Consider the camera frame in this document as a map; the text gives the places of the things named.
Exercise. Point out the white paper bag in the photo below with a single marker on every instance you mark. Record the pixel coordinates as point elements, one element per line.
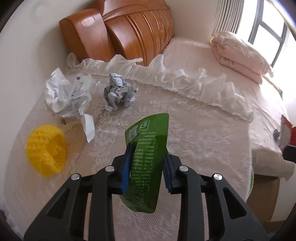
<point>69,100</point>

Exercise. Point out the white lace tablecloth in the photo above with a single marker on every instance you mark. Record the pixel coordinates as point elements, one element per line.
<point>208,128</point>

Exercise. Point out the wooden side panel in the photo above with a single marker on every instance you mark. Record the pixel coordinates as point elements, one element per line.
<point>86,36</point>

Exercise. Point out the pink bed sheet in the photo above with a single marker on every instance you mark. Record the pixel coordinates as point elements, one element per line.
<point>263,100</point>

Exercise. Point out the wooden headboard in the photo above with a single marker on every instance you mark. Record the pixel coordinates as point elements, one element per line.
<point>137,29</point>

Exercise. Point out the yellow foam net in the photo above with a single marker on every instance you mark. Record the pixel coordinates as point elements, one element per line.
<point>46,150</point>

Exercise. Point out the crumpled newspaper ball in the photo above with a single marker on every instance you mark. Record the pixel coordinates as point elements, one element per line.
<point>119,92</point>

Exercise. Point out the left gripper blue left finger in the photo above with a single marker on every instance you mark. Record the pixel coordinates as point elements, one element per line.
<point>126,165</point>

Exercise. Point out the folded pink quilt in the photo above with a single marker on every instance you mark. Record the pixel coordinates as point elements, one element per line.
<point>232,52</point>

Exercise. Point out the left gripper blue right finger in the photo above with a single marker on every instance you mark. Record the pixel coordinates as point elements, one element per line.
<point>167,171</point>

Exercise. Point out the dark green snack wrapper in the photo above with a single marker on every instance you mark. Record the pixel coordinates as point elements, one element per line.
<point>149,139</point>

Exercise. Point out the white window radiator grille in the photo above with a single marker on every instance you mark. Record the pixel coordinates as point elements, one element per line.
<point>228,16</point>

